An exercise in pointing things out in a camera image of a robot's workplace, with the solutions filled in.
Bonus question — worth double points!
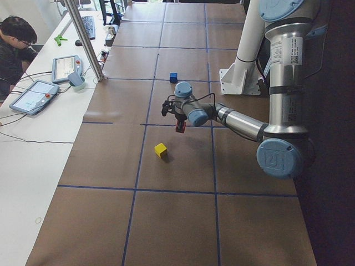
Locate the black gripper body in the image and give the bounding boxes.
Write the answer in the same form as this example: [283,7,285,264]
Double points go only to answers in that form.
[174,109,187,121]

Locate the red wooden block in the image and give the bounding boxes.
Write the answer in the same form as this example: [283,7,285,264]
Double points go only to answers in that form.
[175,124,186,134]

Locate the blue wooden block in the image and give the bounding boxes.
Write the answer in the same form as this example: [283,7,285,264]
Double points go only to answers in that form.
[169,72,178,84]

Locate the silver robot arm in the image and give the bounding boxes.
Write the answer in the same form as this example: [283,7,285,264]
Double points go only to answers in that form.
[161,1,329,179]

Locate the yellow wooden block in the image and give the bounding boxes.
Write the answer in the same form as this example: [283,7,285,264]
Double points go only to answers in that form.
[154,142,168,158]

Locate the light blue tape roll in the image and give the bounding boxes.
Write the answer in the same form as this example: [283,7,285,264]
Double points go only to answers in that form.
[68,72,85,91]

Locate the metal cup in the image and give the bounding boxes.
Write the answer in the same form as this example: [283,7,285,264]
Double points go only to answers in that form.
[108,25,118,35]

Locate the far teach pendant tablet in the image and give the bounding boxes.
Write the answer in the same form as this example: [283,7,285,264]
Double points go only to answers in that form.
[52,55,83,84]

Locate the teach pendant tablet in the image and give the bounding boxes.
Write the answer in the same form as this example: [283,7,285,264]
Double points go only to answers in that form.
[9,80,59,115]
[52,55,83,84]

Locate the black keyboard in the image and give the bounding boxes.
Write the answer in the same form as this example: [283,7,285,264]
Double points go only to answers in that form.
[81,16,96,40]

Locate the green plastic tool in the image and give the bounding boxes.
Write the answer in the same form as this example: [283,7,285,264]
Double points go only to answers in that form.
[54,34,67,47]

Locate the near teach pendant tablet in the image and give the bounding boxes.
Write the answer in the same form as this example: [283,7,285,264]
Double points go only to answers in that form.
[9,80,59,115]

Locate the seated person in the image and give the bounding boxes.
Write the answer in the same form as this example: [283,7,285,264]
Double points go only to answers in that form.
[1,16,38,102]

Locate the white mount base plate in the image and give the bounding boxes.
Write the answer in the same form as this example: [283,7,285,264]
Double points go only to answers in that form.
[219,60,261,95]

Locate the white mount pole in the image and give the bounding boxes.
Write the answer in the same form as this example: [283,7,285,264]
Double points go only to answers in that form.
[235,0,265,85]

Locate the aluminium frame post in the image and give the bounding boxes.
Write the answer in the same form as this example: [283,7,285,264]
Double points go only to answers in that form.
[64,0,104,81]

